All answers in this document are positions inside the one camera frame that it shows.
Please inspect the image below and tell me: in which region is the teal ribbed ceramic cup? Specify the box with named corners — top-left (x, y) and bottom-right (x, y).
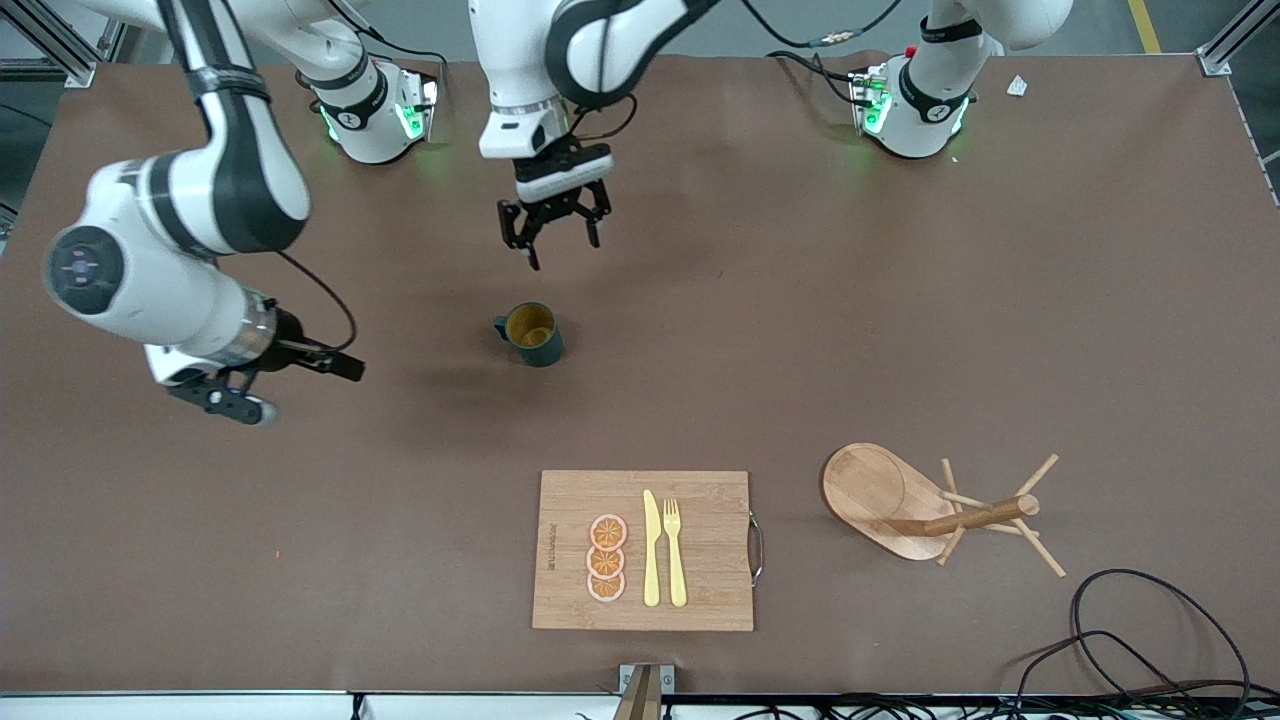
top-left (493, 302), bottom-right (565, 368)

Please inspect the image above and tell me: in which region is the wooden mug tree rack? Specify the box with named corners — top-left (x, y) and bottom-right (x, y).
top-left (822, 443), bottom-right (1067, 579)

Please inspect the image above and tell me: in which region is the yellow plastic knife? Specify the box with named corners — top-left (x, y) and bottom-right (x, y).
top-left (642, 489), bottom-right (662, 608)

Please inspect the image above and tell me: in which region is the wooden cutting board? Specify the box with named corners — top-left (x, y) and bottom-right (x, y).
top-left (532, 470), bottom-right (764, 632)

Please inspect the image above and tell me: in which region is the yellow plastic fork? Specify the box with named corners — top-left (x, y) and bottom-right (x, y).
top-left (663, 498), bottom-right (689, 608)

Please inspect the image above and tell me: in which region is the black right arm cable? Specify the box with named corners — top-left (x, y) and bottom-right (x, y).
top-left (275, 250), bottom-right (358, 353)

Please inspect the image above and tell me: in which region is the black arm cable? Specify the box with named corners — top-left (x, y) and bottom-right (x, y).
top-left (275, 250), bottom-right (358, 353)
top-left (740, 0), bottom-right (901, 48)

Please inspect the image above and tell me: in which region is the black base power cable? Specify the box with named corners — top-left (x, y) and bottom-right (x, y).
top-left (765, 50), bottom-right (866, 106)
top-left (360, 35), bottom-right (447, 96)

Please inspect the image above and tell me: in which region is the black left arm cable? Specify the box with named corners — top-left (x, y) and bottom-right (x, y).
top-left (740, 0), bottom-right (901, 48)

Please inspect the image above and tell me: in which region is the aluminium frame post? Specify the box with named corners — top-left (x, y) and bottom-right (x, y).
top-left (0, 0), bottom-right (111, 89)
top-left (1197, 0), bottom-right (1280, 76)

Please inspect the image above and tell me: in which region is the metal table edge bracket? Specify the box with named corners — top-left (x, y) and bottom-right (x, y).
top-left (612, 663), bottom-right (676, 720)

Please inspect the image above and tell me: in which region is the black looped table cable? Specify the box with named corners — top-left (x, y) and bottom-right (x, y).
top-left (1000, 630), bottom-right (1201, 706)
top-left (1072, 568), bottom-right (1251, 701)

